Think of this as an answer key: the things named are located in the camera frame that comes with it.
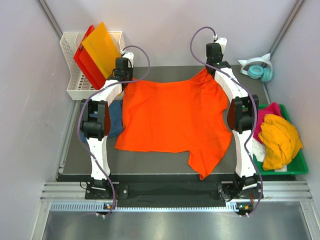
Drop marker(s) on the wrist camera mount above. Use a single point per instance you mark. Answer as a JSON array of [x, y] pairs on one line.
[[222, 42], [127, 60]]

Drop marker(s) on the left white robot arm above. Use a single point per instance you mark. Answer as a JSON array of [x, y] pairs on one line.
[[95, 124]]

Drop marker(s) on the slotted cable duct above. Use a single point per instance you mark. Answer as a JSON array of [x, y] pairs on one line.
[[105, 207]]

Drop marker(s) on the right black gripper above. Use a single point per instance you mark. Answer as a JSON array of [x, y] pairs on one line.
[[221, 54]]

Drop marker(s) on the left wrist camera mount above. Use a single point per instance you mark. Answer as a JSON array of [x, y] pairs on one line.
[[127, 60]]

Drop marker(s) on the orange t shirt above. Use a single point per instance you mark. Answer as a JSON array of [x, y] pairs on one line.
[[175, 117]]

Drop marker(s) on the blue t shirt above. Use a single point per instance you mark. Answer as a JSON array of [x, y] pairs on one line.
[[116, 118]]

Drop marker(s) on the orange plastic folder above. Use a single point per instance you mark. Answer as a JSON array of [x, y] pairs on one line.
[[102, 49]]

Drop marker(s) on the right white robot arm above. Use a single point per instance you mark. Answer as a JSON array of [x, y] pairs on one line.
[[241, 117]]

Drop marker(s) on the pink t shirt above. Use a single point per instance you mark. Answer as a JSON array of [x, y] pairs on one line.
[[274, 109]]

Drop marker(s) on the yellow t shirt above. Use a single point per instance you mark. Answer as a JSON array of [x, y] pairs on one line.
[[281, 140]]

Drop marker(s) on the white perforated file basket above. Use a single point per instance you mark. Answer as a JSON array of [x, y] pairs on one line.
[[79, 87]]

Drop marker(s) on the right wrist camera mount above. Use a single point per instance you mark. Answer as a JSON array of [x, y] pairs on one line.
[[222, 42]]

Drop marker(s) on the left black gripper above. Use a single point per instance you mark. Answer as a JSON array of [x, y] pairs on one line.
[[130, 70]]

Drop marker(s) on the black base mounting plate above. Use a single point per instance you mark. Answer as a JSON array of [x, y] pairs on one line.
[[176, 191]]

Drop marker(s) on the red plastic folder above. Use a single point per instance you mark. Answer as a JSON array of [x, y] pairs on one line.
[[87, 65]]

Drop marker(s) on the cat ear headphones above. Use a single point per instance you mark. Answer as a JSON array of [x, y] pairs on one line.
[[257, 67]]

